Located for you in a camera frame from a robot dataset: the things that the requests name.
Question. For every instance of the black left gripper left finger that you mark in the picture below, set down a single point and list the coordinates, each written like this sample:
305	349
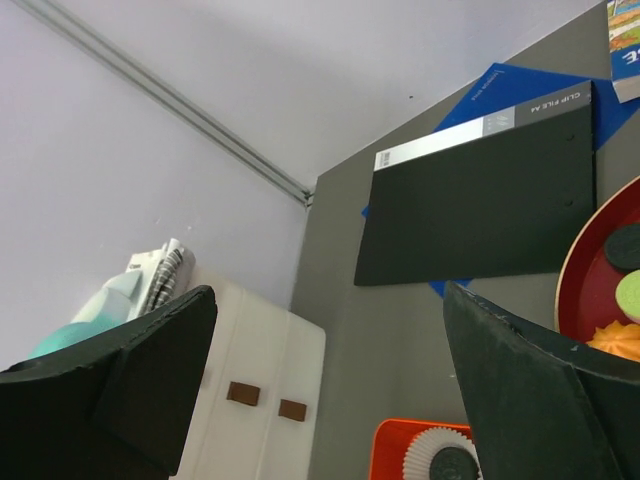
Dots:
115	406

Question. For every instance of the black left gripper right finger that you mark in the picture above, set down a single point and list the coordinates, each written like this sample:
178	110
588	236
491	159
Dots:
540	405

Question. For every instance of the black cookie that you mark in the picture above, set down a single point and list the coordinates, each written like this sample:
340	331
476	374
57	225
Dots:
453	463
621	248

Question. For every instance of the orange cookie box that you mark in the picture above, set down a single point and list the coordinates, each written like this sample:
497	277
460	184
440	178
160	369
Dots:
391	440

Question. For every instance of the teal headphones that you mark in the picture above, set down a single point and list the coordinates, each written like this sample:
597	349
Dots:
108	308

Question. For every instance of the orange swirl cookie left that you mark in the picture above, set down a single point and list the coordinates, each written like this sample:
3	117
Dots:
619	340

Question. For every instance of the red round tray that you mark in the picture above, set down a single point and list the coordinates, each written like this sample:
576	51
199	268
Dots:
585	293

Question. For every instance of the white paper cup top-left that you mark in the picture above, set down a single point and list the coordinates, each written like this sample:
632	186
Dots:
422	449

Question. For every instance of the white storage bin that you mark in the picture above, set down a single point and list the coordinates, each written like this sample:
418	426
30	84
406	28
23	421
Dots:
257	406

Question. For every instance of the green macaron left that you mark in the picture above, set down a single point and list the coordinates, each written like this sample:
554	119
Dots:
627	295

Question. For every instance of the white spiral manual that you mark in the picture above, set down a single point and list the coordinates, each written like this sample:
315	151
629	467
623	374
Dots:
165	274

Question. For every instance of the black notebook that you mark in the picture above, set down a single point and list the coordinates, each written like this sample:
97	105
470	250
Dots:
480	200

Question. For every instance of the blue booklet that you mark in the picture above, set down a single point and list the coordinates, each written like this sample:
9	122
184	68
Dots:
525	85

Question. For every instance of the colourful paperback book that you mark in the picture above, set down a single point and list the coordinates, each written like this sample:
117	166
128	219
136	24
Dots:
623	30

